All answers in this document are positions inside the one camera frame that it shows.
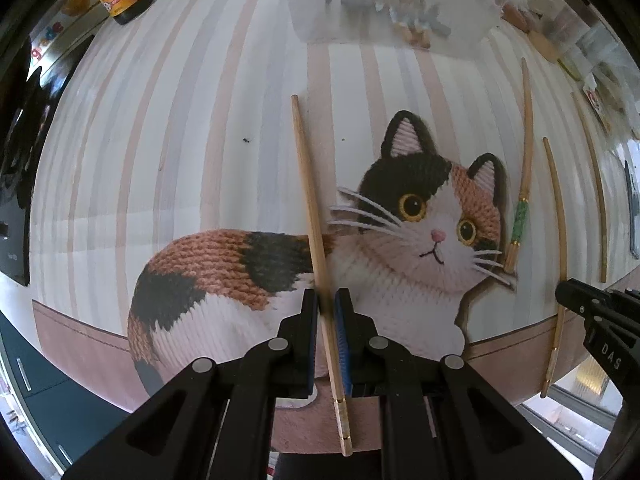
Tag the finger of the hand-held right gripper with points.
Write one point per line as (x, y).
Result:
(575, 300)

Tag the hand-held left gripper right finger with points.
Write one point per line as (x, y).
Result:
(342, 340)

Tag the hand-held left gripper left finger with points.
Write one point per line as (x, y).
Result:
(312, 340)

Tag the clear plastic container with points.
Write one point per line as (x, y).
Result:
(320, 10)

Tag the small orange seasoning packet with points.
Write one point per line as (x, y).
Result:
(597, 102)

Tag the striped cat print table mat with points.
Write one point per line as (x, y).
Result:
(175, 135)

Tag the teal cabinet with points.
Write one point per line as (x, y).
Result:
(45, 385)

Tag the jar with brown lid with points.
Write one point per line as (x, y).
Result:
(575, 15)

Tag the black gas stove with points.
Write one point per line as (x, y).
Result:
(15, 210)

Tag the window frame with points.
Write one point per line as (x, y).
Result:
(565, 400)

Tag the colourful wall stickers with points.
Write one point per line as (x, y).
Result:
(50, 35)

